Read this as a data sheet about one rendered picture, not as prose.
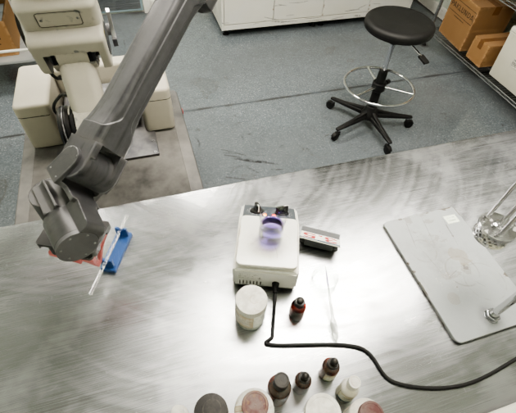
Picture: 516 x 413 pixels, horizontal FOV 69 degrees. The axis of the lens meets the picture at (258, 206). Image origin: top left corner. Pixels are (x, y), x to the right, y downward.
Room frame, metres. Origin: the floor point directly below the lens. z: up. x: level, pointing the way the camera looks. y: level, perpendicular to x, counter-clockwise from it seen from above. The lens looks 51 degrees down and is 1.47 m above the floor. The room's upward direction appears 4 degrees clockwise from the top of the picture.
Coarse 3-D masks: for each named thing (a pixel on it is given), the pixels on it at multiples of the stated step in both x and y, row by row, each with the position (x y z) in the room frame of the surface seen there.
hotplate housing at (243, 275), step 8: (240, 216) 0.50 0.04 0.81; (296, 216) 0.52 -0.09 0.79; (240, 272) 0.36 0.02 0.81; (248, 272) 0.36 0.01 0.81; (256, 272) 0.36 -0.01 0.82; (264, 272) 0.36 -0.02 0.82; (272, 272) 0.36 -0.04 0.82; (280, 272) 0.36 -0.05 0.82; (288, 272) 0.36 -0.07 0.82; (296, 272) 0.37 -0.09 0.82; (240, 280) 0.36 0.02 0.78; (248, 280) 0.36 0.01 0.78; (256, 280) 0.36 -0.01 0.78; (264, 280) 0.36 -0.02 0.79; (272, 280) 0.36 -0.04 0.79; (280, 280) 0.36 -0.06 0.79; (288, 280) 0.36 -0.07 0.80; (296, 280) 0.36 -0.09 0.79; (288, 288) 0.36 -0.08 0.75
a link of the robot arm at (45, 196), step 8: (40, 184) 0.35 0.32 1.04; (48, 184) 0.35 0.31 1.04; (56, 184) 0.36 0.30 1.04; (32, 192) 0.34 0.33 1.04; (40, 192) 0.34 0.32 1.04; (48, 192) 0.34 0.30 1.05; (56, 192) 0.34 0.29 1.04; (64, 192) 0.34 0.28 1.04; (32, 200) 0.33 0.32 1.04; (40, 200) 0.33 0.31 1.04; (48, 200) 0.33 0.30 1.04; (56, 200) 0.33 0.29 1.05; (64, 200) 0.33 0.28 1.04; (40, 208) 0.32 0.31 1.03; (48, 208) 0.31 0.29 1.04; (40, 216) 0.32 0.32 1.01
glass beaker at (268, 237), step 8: (264, 208) 0.45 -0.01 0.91; (272, 208) 0.45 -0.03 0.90; (280, 208) 0.45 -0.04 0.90; (264, 216) 0.45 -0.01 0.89; (280, 216) 0.45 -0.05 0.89; (264, 224) 0.41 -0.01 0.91; (264, 232) 0.41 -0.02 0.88; (272, 232) 0.40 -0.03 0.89; (280, 232) 0.41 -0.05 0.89; (264, 240) 0.41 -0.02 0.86; (272, 240) 0.40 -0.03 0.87; (280, 240) 0.41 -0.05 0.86
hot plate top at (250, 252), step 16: (240, 224) 0.46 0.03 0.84; (256, 224) 0.46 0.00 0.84; (288, 224) 0.47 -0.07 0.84; (240, 240) 0.42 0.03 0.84; (256, 240) 0.42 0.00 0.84; (288, 240) 0.43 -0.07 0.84; (240, 256) 0.38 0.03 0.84; (256, 256) 0.38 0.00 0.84; (272, 256) 0.39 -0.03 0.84; (288, 256) 0.39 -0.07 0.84
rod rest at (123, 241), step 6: (126, 228) 0.46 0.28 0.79; (120, 234) 0.46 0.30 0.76; (126, 234) 0.46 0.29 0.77; (132, 234) 0.47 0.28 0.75; (120, 240) 0.45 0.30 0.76; (126, 240) 0.45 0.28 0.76; (120, 246) 0.43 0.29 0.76; (126, 246) 0.44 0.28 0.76; (114, 252) 0.41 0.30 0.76; (120, 252) 0.42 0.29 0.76; (102, 258) 0.39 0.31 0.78; (114, 258) 0.40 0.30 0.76; (120, 258) 0.40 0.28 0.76; (108, 264) 0.38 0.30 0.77; (114, 264) 0.38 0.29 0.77; (108, 270) 0.37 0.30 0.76; (114, 270) 0.37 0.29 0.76
